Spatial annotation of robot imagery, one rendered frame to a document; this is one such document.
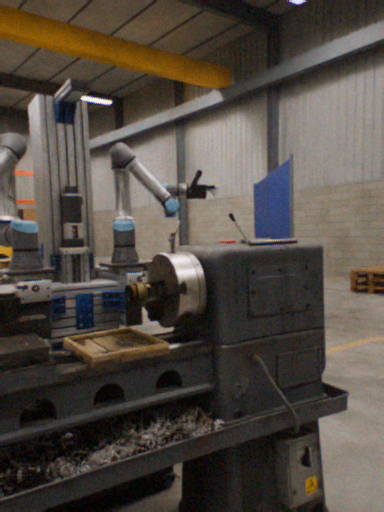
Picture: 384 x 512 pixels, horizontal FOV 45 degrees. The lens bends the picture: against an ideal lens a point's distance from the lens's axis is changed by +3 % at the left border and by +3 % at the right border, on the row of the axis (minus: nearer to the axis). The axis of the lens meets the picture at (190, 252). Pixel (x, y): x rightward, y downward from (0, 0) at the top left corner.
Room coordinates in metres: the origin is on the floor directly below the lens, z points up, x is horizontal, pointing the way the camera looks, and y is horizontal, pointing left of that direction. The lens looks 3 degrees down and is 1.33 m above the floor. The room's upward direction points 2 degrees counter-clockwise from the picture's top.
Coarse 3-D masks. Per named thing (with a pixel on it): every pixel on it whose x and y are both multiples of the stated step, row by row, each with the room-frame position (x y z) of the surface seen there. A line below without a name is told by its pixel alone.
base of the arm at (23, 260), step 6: (12, 252) 2.17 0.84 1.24; (18, 252) 2.15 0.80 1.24; (24, 252) 2.15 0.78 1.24; (30, 252) 2.16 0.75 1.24; (36, 252) 2.18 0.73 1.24; (12, 258) 2.16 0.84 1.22; (18, 258) 2.14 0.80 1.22; (24, 258) 2.14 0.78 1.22; (30, 258) 2.15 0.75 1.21; (36, 258) 2.17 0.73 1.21; (12, 264) 2.14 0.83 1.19; (18, 264) 2.14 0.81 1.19; (24, 264) 2.13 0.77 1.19; (30, 264) 2.14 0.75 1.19; (36, 264) 2.16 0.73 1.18; (42, 264) 2.20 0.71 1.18
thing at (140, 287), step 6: (138, 282) 1.82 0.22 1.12; (126, 288) 1.82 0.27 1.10; (132, 288) 1.78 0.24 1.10; (138, 288) 1.79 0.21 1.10; (144, 288) 1.80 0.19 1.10; (126, 294) 1.83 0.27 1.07; (132, 294) 1.77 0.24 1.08; (138, 294) 1.78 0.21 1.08; (144, 294) 1.80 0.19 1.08; (126, 300) 1.82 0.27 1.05; (132, 300) 1.78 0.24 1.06; (138, 300) 1.79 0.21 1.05; (144, 300) 1.81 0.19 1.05
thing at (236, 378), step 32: (224, 352) 1.79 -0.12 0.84; (256, 352) 1.87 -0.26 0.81; (288, 352) 1.95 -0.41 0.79; (320, 352) 2.05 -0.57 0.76; (224, 384) 1.79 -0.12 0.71; (256, 384) 1.87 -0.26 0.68; (288, 384) 1.95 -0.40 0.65; (320, 384) 2.05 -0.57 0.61; (224, 416) 1.79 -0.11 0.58; (256, 416) 1.85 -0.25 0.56; (224, 448) 1.85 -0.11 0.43; (256, 448) 1.90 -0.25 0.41; (320, 448) 2.08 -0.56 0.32; (192, 480) 2.07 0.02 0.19; (224, 480) 1.85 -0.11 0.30; (256, 480) 1.89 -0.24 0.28
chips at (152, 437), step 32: (128, 416) 1.81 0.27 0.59; (160, 416) 1.82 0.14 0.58; (192, 416) 1.76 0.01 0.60; (0, 448) 1.63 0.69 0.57; (32, 448) 1.65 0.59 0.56; (64, 448) 1.67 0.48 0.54; (96, 448) 1.65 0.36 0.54; (128, 448) 1.53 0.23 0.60; (0, 480) 1.47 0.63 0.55; (32, 480) 1.47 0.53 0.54
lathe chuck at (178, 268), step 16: (160, 256) 1.88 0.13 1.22; (176, 256) 1.84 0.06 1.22; (160, 272) 1.89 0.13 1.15; (176, 272) 1.77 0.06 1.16; (192, 272) 1.80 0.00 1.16; (192, 288) 1.78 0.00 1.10; (176, 304) 1.77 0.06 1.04; (192, 304) 1.78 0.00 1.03; (160, 320) 1.90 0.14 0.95; (176, 320) 1.79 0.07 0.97; (192, 320) 1.84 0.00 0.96
